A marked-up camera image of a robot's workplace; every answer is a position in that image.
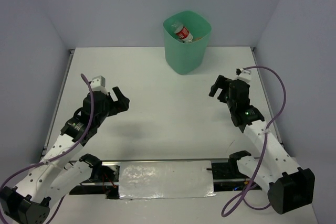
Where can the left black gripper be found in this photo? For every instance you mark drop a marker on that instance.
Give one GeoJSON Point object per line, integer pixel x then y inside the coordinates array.
{"type": "Point", "coordinates": [123, 105]}

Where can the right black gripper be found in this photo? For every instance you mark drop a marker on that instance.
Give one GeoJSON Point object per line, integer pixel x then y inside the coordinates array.
{"type": "Point", "coordinates": [221, 81]}

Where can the clear bottle red label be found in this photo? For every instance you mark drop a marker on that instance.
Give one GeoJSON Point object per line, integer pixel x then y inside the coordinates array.
{"type": "Point", "coordinates": [182, 32]}

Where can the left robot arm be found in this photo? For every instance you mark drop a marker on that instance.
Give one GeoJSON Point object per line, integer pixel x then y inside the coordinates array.
{"type": "Point", "coordinates": [48, 181]}

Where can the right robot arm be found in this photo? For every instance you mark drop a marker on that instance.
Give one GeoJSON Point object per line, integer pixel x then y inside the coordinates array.
{"type": "Point", "coordinates": [287, 185]}

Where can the green plastic bin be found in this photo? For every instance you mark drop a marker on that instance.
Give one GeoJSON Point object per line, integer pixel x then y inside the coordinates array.
{"type": "Point", "coordinates": [183, 58]}

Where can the silver tape panel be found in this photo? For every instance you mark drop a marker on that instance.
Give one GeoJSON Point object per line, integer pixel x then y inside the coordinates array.
{"type": "Point", "coordinates": [163, 180]}

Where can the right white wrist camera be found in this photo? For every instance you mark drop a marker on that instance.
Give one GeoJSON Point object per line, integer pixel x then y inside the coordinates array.
{"type": "Point", "coordinates": [243, 75]}

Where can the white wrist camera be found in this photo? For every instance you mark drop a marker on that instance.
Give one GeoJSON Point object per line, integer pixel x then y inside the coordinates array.
{"type": "Point", "coordinates": [243, 75]}
{"type": "Point", "coordinates": [98, 84]}

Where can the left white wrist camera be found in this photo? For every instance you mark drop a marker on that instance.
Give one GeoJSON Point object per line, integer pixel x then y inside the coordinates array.
{"type": "Point", "coordinates": [98, 84]}

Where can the metal base rail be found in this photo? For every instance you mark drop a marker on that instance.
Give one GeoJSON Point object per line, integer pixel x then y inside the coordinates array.
{"type": "Point", "coordinates": [108, 184]}

